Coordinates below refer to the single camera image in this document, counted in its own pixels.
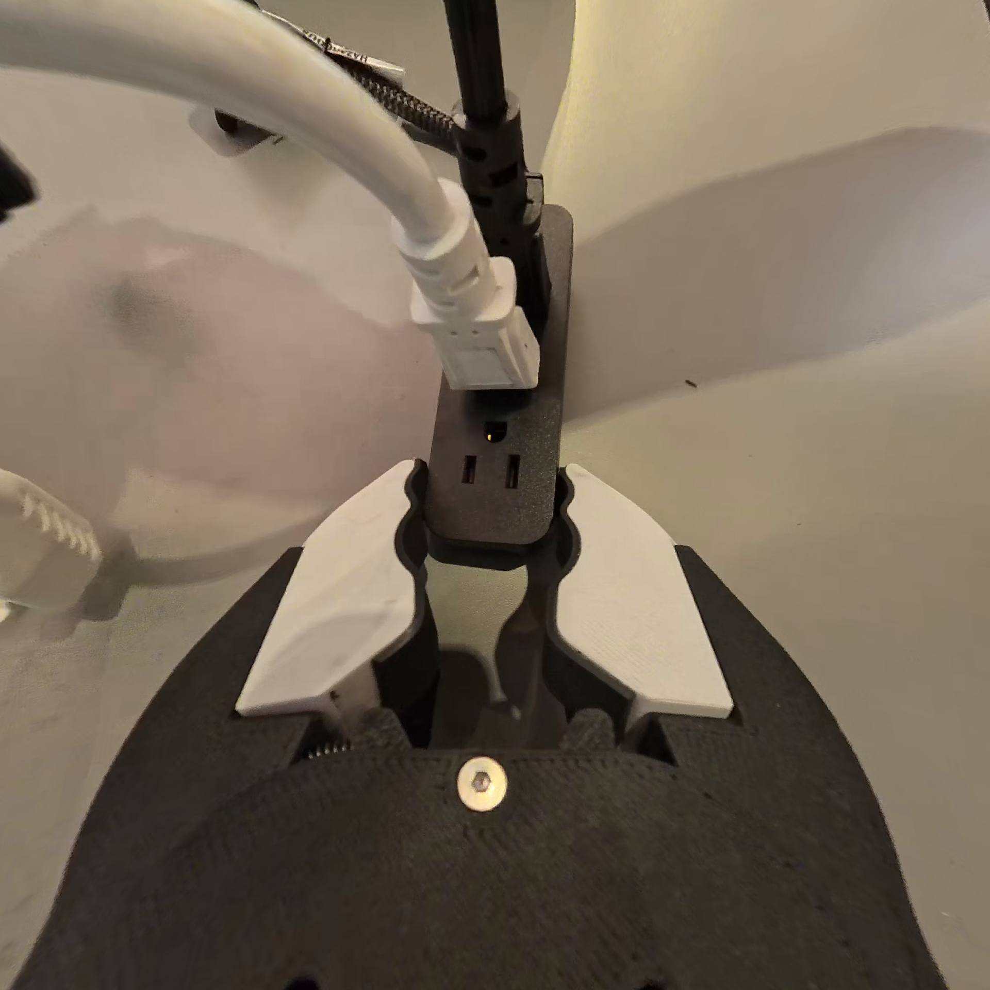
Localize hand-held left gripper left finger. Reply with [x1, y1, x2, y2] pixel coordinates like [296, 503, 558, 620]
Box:
[234, 458, 438, 724]

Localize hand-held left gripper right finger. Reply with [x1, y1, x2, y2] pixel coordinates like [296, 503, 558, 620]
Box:
[543, 463, 734, 724]

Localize black power strip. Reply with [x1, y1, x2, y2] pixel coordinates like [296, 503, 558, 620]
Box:
[425, 203, 575, 550]

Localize black power cord with plug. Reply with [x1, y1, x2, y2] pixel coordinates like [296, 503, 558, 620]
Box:
[0, 0, 554, 326]

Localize braided cord with plug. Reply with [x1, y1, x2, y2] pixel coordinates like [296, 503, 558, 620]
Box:
[212, 27, 459, 153]

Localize white power cord with plug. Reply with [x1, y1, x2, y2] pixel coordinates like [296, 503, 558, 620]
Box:
[0, 0, 542, 620]

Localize white warning tag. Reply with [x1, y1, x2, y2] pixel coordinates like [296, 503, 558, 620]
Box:
[298, 27, 407, 82]

